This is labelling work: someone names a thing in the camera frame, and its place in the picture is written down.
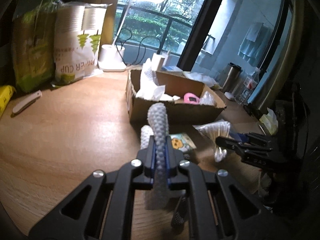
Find cartoon tissue packet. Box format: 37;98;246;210
170;133;196;153

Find cotton swab bag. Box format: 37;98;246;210
194;119;231;163

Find yellow package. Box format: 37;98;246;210
0;85;16;118

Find white desk lamp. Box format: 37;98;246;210
98;0;166;72

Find brown cardboard box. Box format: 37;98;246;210
126;69;227;125

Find pink fluffy plush item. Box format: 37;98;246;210
183;93;200;105

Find bubble wrap piece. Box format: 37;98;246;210
199;91;216;107

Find white textured paper towel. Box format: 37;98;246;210
136;58;181;101

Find white textured cloth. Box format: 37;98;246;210
140;102;169;210

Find steel thermos mug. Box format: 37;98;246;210
221;62;242;92

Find white USB charger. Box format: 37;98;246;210
151;54;165;71

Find clear plastic water bottle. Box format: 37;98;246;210
235;67;260;105

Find green paper cup bag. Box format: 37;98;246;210
11;0;61;93

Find black charging cable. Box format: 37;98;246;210
116;27;161;66

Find white folding knife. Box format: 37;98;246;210
12;90;42;115

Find white plug adapter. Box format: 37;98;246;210
163;50;171;66

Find white earbuds case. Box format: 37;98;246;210
224;92;235;101

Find white wipes pack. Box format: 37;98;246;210
183;72;221;90

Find hanging blue towel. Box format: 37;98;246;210
238;22;272;67

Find white power strip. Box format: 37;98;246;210
161;66;182;72

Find paper cup sleeve bag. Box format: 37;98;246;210
52;2;109;87

